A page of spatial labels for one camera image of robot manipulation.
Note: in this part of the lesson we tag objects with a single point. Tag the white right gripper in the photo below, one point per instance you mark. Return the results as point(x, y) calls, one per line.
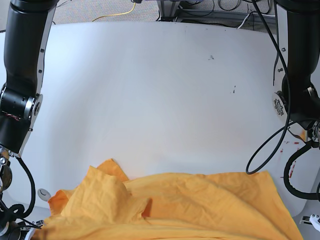
point(26, 230)

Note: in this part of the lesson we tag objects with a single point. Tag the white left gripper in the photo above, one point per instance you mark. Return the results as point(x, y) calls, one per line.
point(313, 220)

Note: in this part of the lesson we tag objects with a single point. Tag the orange t-shirt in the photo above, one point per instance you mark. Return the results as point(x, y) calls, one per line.
point(107, 205)

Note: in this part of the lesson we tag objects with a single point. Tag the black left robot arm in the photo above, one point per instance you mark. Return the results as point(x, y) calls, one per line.
point(296, 99)

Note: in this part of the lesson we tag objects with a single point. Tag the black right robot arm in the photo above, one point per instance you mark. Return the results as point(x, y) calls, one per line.
point(26, 36)

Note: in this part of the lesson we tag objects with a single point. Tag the left table cable grommet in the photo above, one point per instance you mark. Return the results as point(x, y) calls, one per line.
point(43, 194)

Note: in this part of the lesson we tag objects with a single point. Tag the aluminium frame stand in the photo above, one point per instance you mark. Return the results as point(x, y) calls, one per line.
point(227, 13)

